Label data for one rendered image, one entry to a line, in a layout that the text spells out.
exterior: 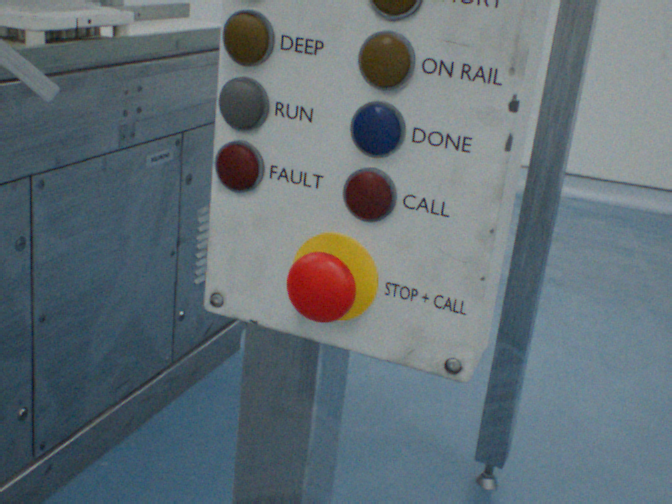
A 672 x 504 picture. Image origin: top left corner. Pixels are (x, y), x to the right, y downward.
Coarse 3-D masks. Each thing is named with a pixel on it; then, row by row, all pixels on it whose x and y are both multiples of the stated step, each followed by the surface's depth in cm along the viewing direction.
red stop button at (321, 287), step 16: (304, 256) 49; (320, 256) 48; (288, 272) 50; (304, 272) 49; (320, 272) 48; (336, 272) 48; (288, 288) 49; (304, 288) 49; (320, 288) 48; (336, 288) 48; (352, 288) 48; (304, 304) 49; (320, 304) 49; (336, 304) 48; (352, 304) 49; (320, 320) 49
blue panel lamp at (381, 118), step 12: (372, 108) 47; (384, 108) 47; (360, 120) 47; (372, 120) 47; (384, 120) 47; (396, 120) 47; (360, 132) 47; (372, 132) 47; (384, 132) 47; (396, 132) 47; (360, 144) 48; (372, 144) 47; (384, 144) 47; (396, 144) 47
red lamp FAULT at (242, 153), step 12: (240, 144) 51; (228, 156) 51; (240, 156) 51; (252, 156) 50; (228, 168) 51; (240, 168) 51; (252, 168) 51; (228, 180) 51; (240, 180) 51; (252, 180) 51
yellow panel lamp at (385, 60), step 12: (384, 36) 45; (372, 48) 46; (384, 48) 46; (396, 48) 45; (360, 60) 46; (372, 60) 46; (384, 60) 46; (396, 60) 45; (408, 60) 45; (372, 72) 46; (384, 72) 46; (396, 72) 46; (384, 84) 46; (396, 84) 46
